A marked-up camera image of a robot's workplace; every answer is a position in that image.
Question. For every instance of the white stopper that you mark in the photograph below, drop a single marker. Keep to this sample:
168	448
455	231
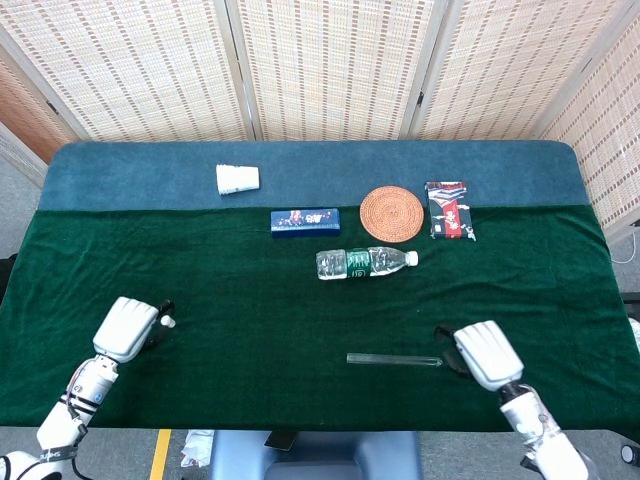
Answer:
169	323

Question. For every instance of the green velvet cloth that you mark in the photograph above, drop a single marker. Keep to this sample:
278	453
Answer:
250	325

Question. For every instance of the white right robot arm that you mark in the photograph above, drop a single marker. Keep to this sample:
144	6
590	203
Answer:
545	440

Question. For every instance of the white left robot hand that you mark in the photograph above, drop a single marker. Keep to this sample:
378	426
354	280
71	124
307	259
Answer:
125	327

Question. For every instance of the black screen hinge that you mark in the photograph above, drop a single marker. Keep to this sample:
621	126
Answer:
420	98
52	105

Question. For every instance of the small black cylinder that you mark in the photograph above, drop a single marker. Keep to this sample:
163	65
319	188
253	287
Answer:
630	452

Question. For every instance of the woven bamboo screen panel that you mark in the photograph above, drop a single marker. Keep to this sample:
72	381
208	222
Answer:
610	125
510	65
140	65
330	65

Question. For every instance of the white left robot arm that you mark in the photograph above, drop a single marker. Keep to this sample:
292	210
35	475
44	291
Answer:
55	425

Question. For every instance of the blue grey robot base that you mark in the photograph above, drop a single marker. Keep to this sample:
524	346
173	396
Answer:
320	460

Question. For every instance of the crumpled white paper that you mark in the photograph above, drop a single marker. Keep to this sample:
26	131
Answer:
197	447

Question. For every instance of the clear glass test tube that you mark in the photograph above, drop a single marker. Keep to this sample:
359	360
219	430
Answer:
390	360

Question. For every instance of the blue table cover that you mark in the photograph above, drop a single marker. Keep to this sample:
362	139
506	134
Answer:
150	175

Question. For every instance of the clear water bottle green label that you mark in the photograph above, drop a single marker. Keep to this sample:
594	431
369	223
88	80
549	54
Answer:
360	263

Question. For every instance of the blue rectangular box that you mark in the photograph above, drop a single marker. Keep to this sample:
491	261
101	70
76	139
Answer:
305	225

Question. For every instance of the black red snack packet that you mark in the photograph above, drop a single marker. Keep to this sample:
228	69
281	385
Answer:
450	212

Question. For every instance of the round woven rattan coaster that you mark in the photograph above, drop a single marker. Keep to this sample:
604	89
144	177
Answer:
392	215

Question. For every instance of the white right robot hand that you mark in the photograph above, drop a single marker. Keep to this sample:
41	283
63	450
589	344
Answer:
490	355

